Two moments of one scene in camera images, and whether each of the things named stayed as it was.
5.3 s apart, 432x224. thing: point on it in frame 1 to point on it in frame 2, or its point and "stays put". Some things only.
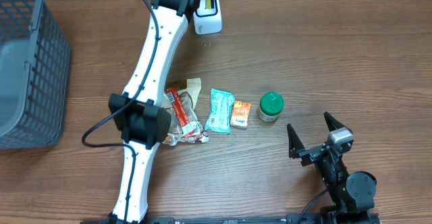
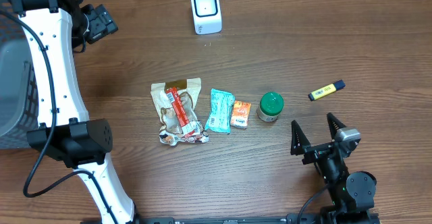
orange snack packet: x=240 y=114 stays put
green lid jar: x=271 y=104 stays put
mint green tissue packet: x=220 y=117 stays put
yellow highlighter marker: x=208 y=2 to x=327 y=90
